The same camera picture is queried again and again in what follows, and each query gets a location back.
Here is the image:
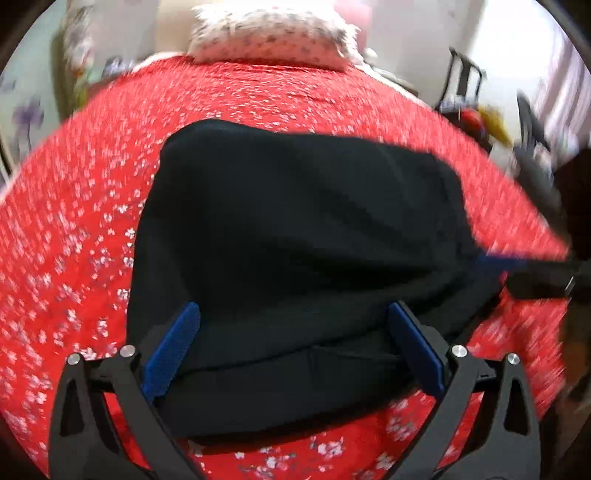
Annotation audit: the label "red floral bedspread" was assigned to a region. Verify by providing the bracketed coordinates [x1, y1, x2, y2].
[1, 57, 568, 479]

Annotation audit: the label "striped pink curtain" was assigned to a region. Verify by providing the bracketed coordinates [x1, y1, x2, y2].
[534, 39, 590, 164]

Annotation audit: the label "white floral pillow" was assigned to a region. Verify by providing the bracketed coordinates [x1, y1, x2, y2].
[187, 1, 363, 71]

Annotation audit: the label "stacked plush toys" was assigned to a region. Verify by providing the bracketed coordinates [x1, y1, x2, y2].
[58, 1, 96, 115]

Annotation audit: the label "red yellow items on chair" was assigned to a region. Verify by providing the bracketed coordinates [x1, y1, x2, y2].
[459, 105, 513, 147]

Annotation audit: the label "black metal chair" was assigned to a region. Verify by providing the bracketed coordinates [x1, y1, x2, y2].
[435, 46, 487, 142]

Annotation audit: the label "purple flower wardrobe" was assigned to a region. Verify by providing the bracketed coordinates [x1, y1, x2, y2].
[1, 1, 69, 186]

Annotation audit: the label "pink pillow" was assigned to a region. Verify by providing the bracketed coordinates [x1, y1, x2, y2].
[335, 0, 373, 32]

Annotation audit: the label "beige headboard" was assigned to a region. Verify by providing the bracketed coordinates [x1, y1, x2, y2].
[154, 0, 202, 53]

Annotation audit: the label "black pants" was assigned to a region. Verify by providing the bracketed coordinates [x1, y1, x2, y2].
[127, 120, 501, 442]

